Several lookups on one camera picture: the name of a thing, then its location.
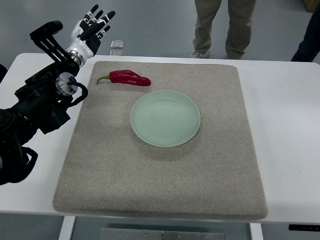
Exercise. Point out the cardboard box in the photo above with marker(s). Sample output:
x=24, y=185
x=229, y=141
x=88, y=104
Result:
x=311, y=5

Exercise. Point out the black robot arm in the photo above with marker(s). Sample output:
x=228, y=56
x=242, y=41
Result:
x=42, y=105

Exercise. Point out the red chili pepper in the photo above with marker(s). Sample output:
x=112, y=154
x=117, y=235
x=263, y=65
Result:
x=126, y=77

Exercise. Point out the pale green plate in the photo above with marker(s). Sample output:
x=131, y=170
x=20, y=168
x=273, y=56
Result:
x=165, y=118

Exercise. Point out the person in dark trousers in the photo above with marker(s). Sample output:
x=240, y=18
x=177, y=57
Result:
x=309, y=48

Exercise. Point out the metal base plate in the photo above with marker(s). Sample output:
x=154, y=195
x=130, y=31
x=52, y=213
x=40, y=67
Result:
x=145, y=234

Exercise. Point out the black table control panel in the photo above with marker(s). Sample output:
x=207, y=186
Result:
x=304, y=227

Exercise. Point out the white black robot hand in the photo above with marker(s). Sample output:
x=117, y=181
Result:
x=87, y=34

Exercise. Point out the person in khaki trousers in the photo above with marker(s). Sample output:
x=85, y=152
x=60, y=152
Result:
x=236, y=16

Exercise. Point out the beige felt mat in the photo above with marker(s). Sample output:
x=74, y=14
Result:
x=109, y=170

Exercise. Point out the clear floor socket cover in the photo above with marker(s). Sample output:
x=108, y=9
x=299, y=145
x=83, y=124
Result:
x=117, y=44

